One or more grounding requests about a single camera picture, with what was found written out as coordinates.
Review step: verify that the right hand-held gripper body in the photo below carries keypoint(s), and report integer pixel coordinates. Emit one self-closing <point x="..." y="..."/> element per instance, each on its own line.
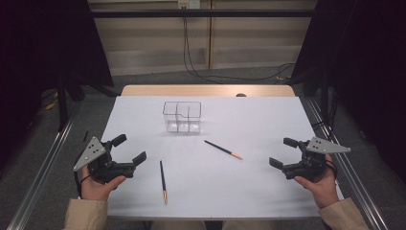
<point x="311" y="166"/>

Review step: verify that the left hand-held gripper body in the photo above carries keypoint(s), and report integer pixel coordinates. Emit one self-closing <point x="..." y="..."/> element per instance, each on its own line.
<point x="105" y="169"/>

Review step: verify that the black pencil with orange end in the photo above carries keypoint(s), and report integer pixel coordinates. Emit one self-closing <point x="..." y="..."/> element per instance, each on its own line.
<point x="163" y="180"/>
<point x="223" y="149"/>

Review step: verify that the clear plastic organizer box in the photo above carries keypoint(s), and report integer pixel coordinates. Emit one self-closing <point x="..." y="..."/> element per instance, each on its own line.
<point x="182" y="126"/>

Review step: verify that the person's left hand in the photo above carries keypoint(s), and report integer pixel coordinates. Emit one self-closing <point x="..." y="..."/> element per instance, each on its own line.
<point x="95" y="190"/>

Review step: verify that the person's right hand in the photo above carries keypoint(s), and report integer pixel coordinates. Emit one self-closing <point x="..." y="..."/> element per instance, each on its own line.
<point x="324" y="190"/>

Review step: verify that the small black floor object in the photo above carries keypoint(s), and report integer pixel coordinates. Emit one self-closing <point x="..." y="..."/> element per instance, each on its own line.
<point x="85" y="135"/>

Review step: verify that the black metal stand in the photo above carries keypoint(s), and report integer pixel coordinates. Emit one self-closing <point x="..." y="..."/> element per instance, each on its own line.
<point x="63" y="108"/>
<point x="324" y="102"/>

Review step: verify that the white table sheet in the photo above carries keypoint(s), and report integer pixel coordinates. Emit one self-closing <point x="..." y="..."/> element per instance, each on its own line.
<point x="223" y="185"/>

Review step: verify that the wooden table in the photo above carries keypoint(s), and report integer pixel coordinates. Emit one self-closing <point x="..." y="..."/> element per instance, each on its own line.
<point x="191" y="90"/>

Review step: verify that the black curtain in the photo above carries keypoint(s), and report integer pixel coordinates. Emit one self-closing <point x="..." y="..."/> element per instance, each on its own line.
<point x="38" y="48"/>
<point x="367" y="64"/>

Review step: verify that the black horizontal bar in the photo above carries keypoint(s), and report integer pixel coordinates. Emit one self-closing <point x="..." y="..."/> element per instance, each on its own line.
<point x="204" y="13"/>

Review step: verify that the aluminium frame rail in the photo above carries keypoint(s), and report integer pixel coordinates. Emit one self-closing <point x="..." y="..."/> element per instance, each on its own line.
<point x="40" y="180"/>
<point x="364" y="193"/>

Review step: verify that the white wall socket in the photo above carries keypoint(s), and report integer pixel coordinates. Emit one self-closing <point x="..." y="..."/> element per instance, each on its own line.
<point x="189" y="4"/>

